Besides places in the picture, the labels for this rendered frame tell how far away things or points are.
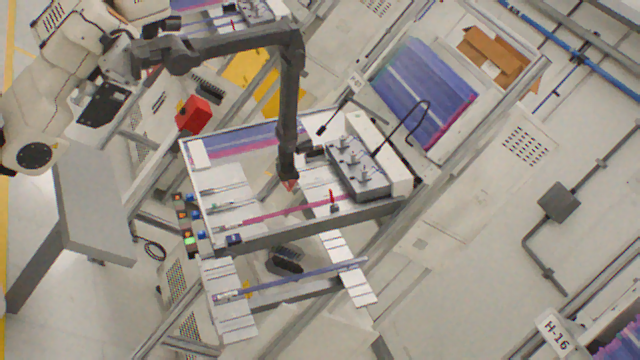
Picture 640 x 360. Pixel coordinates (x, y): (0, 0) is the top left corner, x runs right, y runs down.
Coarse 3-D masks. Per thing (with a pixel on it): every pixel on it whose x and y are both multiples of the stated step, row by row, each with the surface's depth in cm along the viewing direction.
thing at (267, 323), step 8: (280, 304) 209; (288, 304) 210; (264, 312) 213; (272, 312) 211; (280, 312) 210; (288, 312) 211; (256, 320) 215; (264, 320) 212; (272, 320) 211; (280, 320) 212; (264, 328) 212; (272, 328) 213; (264, 336) 214; (232, 344) 219; (240, 344) 216; (248, 344) 214; (256, 344) 215; (224, 352) 221; (232, 352) 218; (240, 352) 215; (248, 352) 216; (256, 352) 218
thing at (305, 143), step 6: (276, 138) 239; (300, 138) 239; (306, 138) 239; (282, 144) 236; (288, 144) 231; (294, 144) 233; (300, 144) 237; (306, 144) 240; (312, 144) 241; (288, 150) 234; (300, 150) 239; (306, 150) 241; (312, 150) 243
